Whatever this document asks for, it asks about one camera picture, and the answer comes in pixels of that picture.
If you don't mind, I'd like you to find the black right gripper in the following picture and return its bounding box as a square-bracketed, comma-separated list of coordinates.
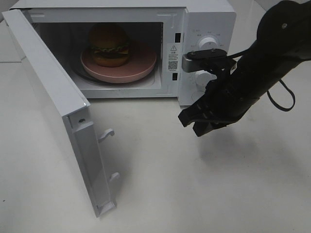
[178, 49, 261, 137]

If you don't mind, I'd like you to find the round white door-release button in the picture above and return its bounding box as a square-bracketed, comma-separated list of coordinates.
[191, 91, 205, 103]

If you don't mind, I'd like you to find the white dial knob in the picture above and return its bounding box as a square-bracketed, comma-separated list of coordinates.
[198, 35, 219, 50]
[194, 70, 217, 87]

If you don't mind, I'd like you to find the pink round plate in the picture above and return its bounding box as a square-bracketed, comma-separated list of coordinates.
[80, 42, 157, 83]

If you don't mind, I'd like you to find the toy burger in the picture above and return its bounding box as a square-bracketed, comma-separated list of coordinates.
[88, 23, 131, 67]

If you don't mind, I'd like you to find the white microwave door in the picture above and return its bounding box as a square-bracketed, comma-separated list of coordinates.
[3, 10, 120, 217]

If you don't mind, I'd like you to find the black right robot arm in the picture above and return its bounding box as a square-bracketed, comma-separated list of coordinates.
[178, 0, 311, 136]

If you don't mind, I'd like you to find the white warning label sticker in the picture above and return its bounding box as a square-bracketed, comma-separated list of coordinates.
[166, 43, 180, 71]

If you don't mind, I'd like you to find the white microwave oven body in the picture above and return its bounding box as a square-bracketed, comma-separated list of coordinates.
[8, 0, 236, 106]

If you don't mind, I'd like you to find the glass microwave turntable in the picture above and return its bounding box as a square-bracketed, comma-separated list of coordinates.
[70, 59, 158, 86]

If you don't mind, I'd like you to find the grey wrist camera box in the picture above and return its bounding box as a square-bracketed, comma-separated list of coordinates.
[182, 53, 209, 73]

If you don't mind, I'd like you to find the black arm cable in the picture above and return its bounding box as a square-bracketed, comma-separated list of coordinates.
[225, 47, 296, 112]

